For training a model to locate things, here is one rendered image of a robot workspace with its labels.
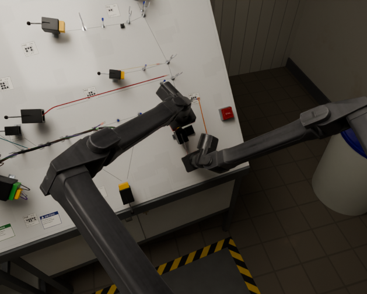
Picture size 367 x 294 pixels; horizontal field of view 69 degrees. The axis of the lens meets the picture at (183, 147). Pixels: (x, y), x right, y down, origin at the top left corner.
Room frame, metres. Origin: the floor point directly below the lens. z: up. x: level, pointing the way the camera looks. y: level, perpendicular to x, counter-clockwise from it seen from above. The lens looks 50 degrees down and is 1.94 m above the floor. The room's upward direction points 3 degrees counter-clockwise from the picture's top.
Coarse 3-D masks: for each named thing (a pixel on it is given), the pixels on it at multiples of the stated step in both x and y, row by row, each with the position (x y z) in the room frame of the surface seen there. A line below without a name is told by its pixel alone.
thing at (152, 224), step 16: (208, 192) 0.73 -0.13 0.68; (224, 192) 0.76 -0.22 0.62; (160, 208) 0.64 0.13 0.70; (176, 208) 0.67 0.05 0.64; (192, 208) 0.70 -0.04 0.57; (208, 208) 0.73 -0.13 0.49; (224, 208) 0.77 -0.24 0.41; (144, 224) 0.61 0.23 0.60; (160, 224) 0.63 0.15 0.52; (176, 224) 0.66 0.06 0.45
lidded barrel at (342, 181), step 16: (336, 144) 1.12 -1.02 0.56; (352, 144) 1.01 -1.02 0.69; (320, 160) 1.22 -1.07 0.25; (336, 160) 1.05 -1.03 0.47; (352, 160) 0.97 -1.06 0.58; (320, 176) 1.11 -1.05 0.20; (336, 176) 1.00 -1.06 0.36; (352, 176) 0.93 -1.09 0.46; (320, 192) 1.04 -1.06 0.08; (336, 192) 0.95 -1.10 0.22; (352, 192) 0.89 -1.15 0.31; (336, 208) 0.91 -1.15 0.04; (352, 208) 0.87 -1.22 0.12
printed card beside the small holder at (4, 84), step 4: (8, 76) 0.89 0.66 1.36; (0, 80) 0.87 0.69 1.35; (4, 80) 0.87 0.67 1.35; (8, 80) 0.88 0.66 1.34; (0, 84) 0.86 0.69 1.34; (4, 84) 0.86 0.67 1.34; (8, 84) 0.87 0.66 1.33; (12, 84) 0.87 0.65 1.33; (0, 88) 0.85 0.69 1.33; (4, 88) 0.85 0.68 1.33; (8, 88) 0.86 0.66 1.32; (12, 88) 0.86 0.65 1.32
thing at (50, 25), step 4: (44, 20) 0.98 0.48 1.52; (48, 20) 0.98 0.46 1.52; (52, 20) 0.98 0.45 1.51; (56, 20) 0.99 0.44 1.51; (28, 24) 0.98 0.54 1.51; (44, 24) 0.97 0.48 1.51; (48, 24) 0.97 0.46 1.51; (52, 24) 0.97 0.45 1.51; (56, 24) 0.98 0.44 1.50; (44, 28) 0.96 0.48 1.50; (48, 28) 0.96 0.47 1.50; (52, 28) 0.96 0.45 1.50; (56, 28) 0.97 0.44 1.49; (48, 32) 0.98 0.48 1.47; (52, 32) 0.98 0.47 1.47; (56, 32) 0.98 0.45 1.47; (52, 36) 1.02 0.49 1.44; (56, 36) 1.02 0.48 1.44
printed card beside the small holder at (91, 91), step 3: (90, 87) 0.91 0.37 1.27; (93, 87) 0.91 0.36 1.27; (84, 90) 0.89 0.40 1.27; (87, 90) 0.90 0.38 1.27; (90, 90) 0.90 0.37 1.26; (93, 90) 0.90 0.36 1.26; (84, 93) 0.89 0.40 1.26; (87, 93) 0.89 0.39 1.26; (90, 93) 0.89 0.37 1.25; (93, 93) 0.89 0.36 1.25; (96, 93) 0.89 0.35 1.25; (87, 96) 0.88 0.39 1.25; (93, 96) 0.88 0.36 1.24; (96, 96) 0.89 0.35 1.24; (87, 99) 0.87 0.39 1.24; (90, 99) 0.87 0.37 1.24
